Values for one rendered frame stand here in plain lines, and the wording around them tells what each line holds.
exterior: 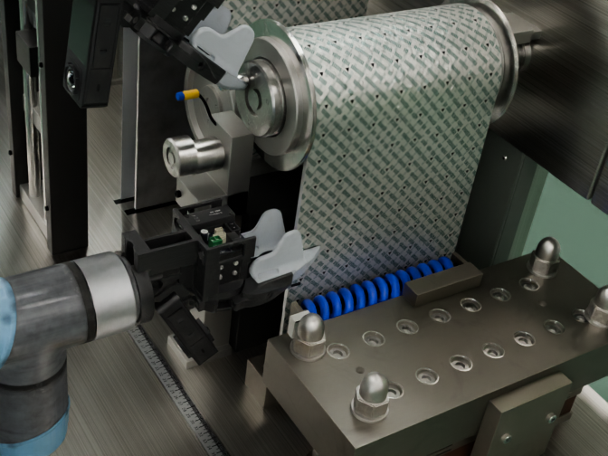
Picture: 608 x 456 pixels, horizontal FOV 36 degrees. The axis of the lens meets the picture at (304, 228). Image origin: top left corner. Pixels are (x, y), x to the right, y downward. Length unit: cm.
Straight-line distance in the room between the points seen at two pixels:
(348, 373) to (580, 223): 236
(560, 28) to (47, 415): 66
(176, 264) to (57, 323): 12
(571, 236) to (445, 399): 225
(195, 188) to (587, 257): 223
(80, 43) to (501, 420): 54
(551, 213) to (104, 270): 253
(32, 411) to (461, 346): 43
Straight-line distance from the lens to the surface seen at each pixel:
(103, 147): 150
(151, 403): 107
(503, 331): 104
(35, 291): 83
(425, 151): 100
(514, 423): 100
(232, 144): 94
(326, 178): 93
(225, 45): 86
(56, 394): 89
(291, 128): 89
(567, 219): 325
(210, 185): 99
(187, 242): 86
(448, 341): 101
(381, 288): 104
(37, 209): 132
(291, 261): 94
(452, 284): 106
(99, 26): 80
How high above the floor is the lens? 168
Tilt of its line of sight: 35 degrees down
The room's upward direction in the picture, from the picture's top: 9 degrees clockwise
